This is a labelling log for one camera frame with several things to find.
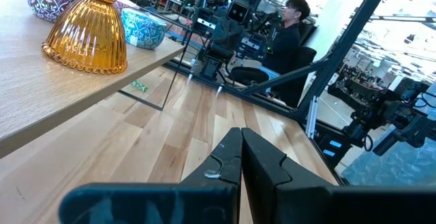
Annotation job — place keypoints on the blue floral ceramic bowl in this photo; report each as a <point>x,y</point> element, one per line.
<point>143,30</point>

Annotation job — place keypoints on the person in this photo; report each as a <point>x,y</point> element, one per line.
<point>284,43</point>

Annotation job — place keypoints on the potted green succulent plant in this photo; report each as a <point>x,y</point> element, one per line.
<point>139,85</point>

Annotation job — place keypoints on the wooden shelf with black frame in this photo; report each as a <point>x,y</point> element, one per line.
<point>51,91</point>

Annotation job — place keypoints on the amber ribbed glass candlestick holder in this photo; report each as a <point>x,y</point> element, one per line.
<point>85,36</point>

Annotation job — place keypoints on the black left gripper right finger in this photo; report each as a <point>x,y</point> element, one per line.
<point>262,169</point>

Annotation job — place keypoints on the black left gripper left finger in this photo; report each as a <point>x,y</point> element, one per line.
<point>225,162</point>

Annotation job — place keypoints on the background black robot arm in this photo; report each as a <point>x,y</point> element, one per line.
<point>374,108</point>

